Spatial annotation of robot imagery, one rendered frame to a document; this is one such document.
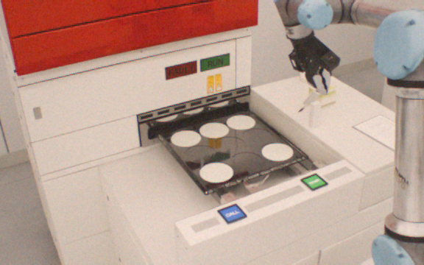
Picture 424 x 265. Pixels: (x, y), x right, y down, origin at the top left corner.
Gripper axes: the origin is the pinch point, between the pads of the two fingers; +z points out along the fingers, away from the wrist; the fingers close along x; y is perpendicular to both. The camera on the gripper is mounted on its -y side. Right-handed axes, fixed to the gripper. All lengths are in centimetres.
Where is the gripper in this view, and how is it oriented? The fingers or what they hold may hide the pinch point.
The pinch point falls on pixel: (326, 92)
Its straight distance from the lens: 141.8
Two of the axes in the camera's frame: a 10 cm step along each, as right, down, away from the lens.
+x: -7.7, 5.9, -2.4
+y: -5.0, -3.2, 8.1
